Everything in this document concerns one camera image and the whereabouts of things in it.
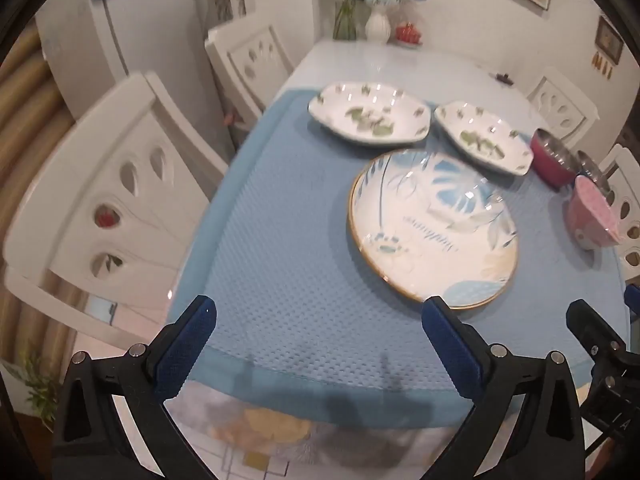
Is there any white ceramic vase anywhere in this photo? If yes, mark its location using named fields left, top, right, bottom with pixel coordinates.
left=365, top=7, right=392, bottom=44

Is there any blue steel bowl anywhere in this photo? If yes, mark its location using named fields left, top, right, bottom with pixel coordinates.
left=575, top=149, right=613, bottom=196

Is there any red decorative dish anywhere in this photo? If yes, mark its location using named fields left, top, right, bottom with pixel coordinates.
left=396, top=22, right=423, bottom=47

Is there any beige pleated curtain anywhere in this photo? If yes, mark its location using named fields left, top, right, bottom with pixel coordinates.
left=0, top=25, right=68, bottom=361

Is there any white wooden chair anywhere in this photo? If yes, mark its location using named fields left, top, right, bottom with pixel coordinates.
left=2, top=71, right=231, bottom=348
left=597, top=143, right=640, bottom=281
left=204, top=10, right=296, bottom=121
left=522, top=65, right=599, bottom=143

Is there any pink polka-dot bowl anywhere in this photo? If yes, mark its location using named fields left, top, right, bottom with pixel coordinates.
left=564, top=175, right=623, bottom=251

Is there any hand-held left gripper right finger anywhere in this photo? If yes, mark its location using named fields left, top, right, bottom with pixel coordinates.
left=421, top=295, right=586, bottom=480

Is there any white refrigerator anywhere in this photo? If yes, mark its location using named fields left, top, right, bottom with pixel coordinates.
left=35, top=0, right=236, bottom=161

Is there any glass vase with green stems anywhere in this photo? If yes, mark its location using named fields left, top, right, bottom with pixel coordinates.
left=327, top=0, right=373, bottom=42

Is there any round gold-rimmed blue-leaf plate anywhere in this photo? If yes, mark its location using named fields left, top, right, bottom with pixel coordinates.
left=348, top=149, right=519, bottom=311

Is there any light blue table mat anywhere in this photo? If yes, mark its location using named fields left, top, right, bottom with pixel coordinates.
left=167, top=87, right=633, bottom=428

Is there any large white leaf-print square plate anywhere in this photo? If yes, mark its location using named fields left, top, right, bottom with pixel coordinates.
left=307, top=81, right=432, bottom=148

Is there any small dark framed picture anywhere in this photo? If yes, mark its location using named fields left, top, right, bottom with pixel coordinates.
left=595, top=16, right=624, bottom=65

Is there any pink steel bowl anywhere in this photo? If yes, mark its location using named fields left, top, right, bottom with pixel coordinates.
left=530, top=128, right=581, bottom=192

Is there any small white leaf-print square plate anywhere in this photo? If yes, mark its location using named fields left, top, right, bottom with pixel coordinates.
left=433, top=101, right=535, bottom=177

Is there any green potted plant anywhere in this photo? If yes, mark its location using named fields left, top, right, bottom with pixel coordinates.
left=15, top=350, right=62, bottom=426

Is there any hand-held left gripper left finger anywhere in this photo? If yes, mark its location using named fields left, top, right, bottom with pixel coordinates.
left=52, top=294, right=218, bottom=480

